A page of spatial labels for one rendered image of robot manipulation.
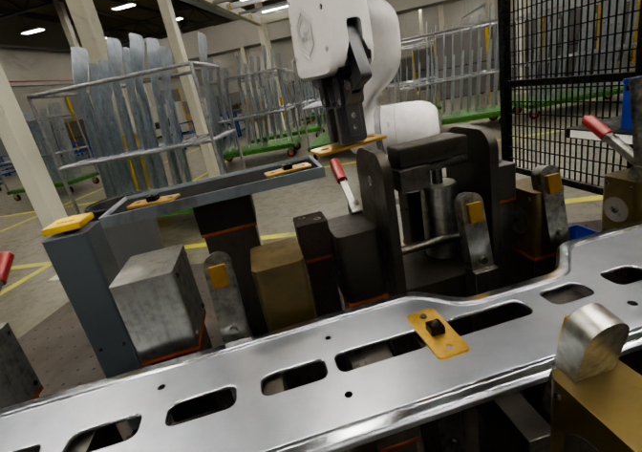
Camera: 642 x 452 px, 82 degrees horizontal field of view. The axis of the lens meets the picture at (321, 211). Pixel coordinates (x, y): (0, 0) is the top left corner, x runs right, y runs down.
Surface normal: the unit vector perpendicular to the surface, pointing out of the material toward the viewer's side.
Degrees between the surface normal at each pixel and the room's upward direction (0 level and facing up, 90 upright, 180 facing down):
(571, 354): 90
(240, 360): 0
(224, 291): 78
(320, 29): 90
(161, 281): 90
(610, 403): 0
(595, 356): 102
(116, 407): 0
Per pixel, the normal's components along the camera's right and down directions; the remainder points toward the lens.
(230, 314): 0.16, 0.08
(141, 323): 0.20, 0.29
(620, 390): -0.18, -0.93
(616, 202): -0.96, 0.24
